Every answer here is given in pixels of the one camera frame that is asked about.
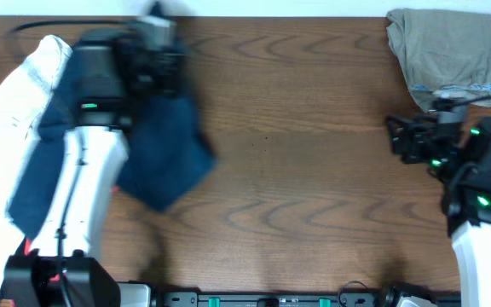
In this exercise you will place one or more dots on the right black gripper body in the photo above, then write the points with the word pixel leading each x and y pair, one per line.
pixel 410 139

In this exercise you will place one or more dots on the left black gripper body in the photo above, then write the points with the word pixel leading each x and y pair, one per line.
pixel 151 69

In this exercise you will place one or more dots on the navy blue shorts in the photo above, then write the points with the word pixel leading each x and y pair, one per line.
pixel 167 152

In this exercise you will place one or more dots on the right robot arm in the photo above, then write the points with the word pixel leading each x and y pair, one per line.
pixel 465 175

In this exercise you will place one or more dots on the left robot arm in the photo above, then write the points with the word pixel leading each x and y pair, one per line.
pixel 85 137

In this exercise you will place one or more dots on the khaki folded shorts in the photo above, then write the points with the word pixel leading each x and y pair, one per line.
pixel 442 53

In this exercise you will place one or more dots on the white garment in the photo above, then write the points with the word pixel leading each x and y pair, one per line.
pixel 24 95

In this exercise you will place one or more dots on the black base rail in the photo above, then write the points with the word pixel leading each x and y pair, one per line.
pixel 191 299

